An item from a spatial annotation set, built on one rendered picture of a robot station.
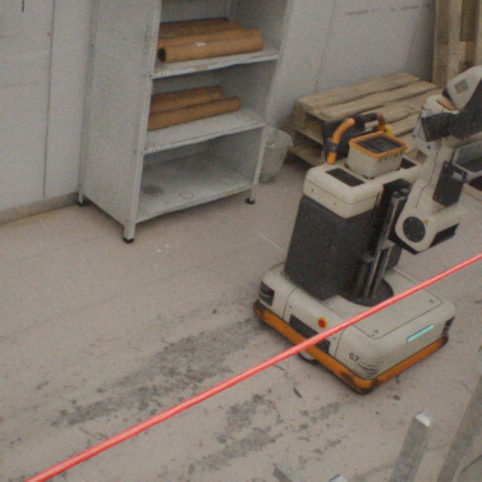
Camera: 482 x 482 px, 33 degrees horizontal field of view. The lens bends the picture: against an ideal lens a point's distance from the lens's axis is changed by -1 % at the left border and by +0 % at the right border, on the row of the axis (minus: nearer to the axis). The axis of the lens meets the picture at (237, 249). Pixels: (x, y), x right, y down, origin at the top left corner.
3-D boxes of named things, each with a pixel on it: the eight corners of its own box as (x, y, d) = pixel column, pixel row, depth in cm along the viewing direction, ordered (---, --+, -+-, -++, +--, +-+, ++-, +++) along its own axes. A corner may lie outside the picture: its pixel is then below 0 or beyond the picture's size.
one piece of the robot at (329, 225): (272, 296, 360) (313, 121, 317) (350, 262, 396) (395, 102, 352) (329, 337, 342) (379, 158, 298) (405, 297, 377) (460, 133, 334)
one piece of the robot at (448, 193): (421, 194, 306) (438, 142, 294) (460, 179, 324) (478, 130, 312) (457, 214, 297) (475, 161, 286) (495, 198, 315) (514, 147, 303)
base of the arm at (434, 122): (439, 113, 289) (420, 118, 281) (458, 107, 283) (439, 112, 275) (445, 136, 290) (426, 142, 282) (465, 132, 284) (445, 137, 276)
